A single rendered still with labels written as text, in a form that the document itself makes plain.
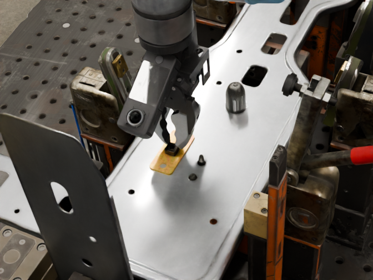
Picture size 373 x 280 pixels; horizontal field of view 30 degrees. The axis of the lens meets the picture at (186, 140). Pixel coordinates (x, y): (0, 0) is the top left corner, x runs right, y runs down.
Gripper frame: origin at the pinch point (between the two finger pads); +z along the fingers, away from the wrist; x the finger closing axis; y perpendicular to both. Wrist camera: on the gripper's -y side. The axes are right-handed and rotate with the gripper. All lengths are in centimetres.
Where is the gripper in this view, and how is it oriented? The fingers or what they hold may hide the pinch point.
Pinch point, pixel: (171, 143)
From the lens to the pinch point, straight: 103.2
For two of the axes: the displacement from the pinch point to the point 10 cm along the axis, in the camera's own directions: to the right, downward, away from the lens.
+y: 4.4, -6.9, 5.7
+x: -8.9, -2.9, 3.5
